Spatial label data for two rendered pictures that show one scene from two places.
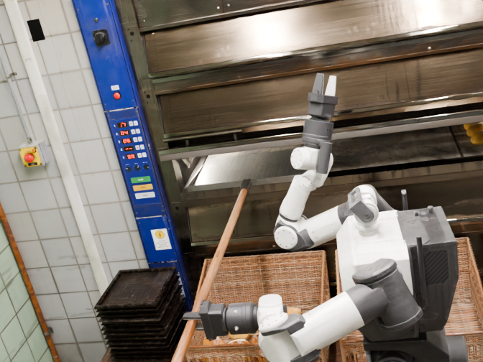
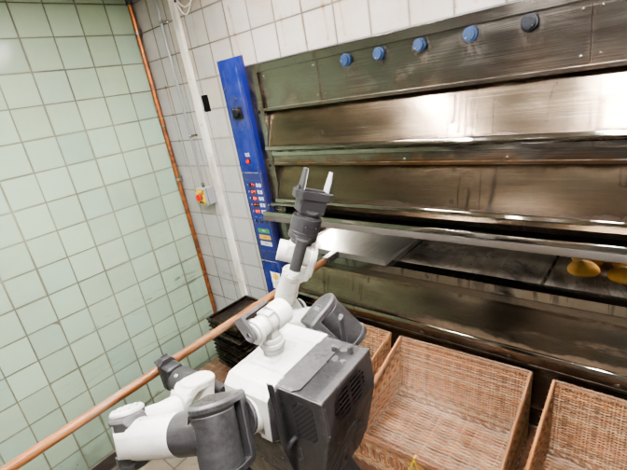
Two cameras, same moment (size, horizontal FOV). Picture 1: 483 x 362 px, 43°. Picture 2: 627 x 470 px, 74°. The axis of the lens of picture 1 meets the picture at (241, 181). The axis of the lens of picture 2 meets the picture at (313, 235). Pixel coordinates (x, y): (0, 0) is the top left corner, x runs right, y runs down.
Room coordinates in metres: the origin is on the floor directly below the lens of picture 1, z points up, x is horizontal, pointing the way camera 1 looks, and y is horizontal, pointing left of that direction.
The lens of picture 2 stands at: (0.78, -0.85, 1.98)
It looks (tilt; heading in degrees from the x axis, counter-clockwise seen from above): 20 degrees down; 29
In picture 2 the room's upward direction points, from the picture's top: 10 degrees counter-clockwise
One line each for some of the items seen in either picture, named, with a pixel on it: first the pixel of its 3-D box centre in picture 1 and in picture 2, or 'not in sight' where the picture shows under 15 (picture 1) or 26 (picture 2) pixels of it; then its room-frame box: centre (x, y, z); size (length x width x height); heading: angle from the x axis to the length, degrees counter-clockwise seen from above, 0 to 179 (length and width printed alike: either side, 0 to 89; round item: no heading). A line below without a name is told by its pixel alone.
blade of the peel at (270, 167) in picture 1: (254, 166); (357, 240); (2.61, -0.07, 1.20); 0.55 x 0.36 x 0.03; 75
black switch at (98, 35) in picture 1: (98, 32); (234, 108); (2.50, 0.43, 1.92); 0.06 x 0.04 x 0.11; 76
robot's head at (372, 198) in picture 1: (364, 207); (270, 324); (1.46, -0.31, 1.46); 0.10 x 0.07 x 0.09; 170
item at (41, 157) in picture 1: (34, 154); (205, 195); (2.62, 0.87, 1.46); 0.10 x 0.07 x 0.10; 76
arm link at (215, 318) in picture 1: (224, 319); (176, 378); (1.50, 0.13, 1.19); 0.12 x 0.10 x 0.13; 75
